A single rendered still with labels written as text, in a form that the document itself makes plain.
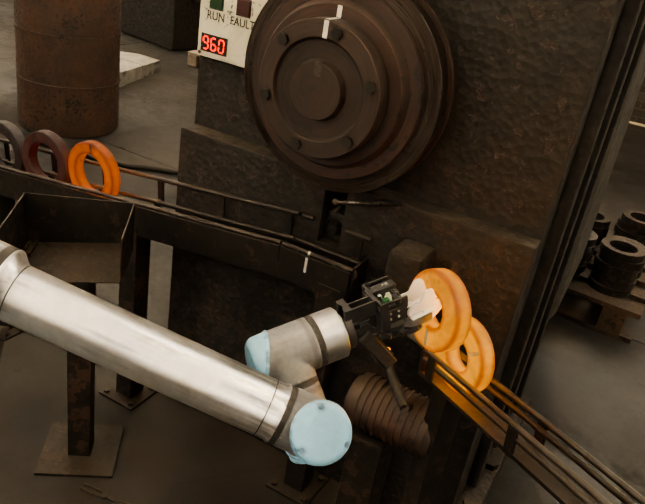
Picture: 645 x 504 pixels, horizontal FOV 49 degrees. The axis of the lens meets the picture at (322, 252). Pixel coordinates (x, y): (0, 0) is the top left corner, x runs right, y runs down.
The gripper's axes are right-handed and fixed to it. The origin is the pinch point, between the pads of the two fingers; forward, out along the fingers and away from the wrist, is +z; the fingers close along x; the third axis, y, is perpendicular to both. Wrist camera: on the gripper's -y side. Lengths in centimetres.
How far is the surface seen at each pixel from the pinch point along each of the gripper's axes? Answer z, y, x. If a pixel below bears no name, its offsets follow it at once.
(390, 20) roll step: 12, 41, 35
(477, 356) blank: 5.1, -12.1, -4.9
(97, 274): -54, -9, 61
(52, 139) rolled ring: -54, 4, 116
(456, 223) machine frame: 20.8, -3.6, 25.3
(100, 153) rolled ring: -43, 3, 101
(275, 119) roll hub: -10, 22, 46
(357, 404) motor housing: -12.3, -32.8, 14.1
